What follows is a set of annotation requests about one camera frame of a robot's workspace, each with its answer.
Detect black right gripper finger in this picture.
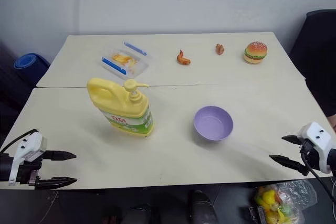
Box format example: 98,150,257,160
269,154,311,177
281,135,303,146

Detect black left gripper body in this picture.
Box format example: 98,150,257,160
15,155,45,186

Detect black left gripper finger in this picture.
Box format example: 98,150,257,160
43,150,78,162
35,177,78,190

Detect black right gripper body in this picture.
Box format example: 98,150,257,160
298,139,322,173

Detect yellow detergent bottle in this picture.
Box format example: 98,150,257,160
86,77,155,138

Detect purple plastic bowl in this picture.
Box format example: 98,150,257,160
193,105,234,142

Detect yellow toy fruit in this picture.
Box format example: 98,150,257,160
258,189,279,210

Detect clear plastic bag of toys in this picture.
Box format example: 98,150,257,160
252,179,319,224

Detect dark fabric furniture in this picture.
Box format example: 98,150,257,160
0,39,51,141

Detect black chair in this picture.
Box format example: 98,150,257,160
288,9,336,119

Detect toy hamburger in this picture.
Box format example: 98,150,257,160
243,40,268,65

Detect blue rolled foam mat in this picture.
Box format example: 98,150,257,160
14,52,51,78

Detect dark rounded shape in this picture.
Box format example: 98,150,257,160
188,189,219,224

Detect clear container with blue clips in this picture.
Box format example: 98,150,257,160
100,40,154,80

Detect toy french fries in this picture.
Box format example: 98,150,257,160
112,53,139,74

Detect small brown toy food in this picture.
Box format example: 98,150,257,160
215,42,226,56

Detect toy chicken wing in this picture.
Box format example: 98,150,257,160
176,49,192,66

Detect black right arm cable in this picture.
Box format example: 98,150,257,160
300,142,336,206

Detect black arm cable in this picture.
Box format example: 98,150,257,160
0,128,40,154
300,142,336,206

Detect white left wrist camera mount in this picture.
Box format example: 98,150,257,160
7,131,48,187

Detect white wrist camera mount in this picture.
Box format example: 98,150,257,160
7,131,48,187
298,122,333,175

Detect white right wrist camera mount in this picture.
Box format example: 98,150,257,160
298,122,333,175

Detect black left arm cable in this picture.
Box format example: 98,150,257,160
0,128,40,154

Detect black metal bracket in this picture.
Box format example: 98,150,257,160
248,206,267,224

